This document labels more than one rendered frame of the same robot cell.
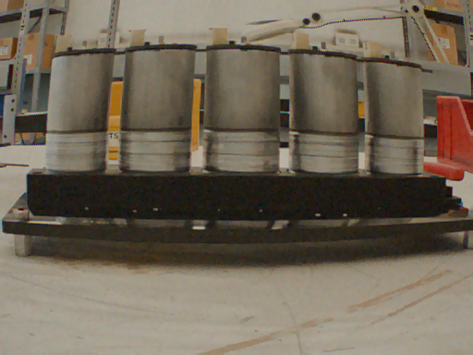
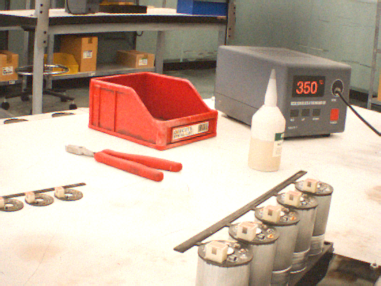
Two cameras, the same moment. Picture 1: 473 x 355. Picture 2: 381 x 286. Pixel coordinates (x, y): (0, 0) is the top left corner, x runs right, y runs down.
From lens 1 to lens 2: 0.30 m
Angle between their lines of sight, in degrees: 49
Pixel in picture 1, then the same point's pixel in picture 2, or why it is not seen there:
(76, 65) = (245, 270)
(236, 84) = (290, 245)
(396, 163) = (319, 247)
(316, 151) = (301, 260)
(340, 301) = not seen: outside the picture
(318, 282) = not seen: outside the picture
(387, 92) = (322, 212)
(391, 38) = not seen: outside the picture
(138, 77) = (262, 261)
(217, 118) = (277, 265)
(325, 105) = (309, 236)
